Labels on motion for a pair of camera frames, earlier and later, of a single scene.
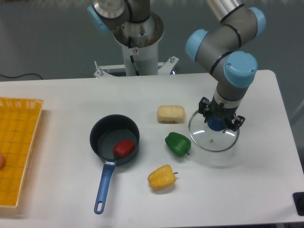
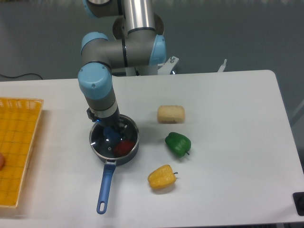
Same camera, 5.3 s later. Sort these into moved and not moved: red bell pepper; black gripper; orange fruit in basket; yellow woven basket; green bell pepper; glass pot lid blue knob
Moved: black gripper; glass pot lid blue knob
Not moved: green bell pepper; orange fruit in basket; yellow woven basket; red bell pepper
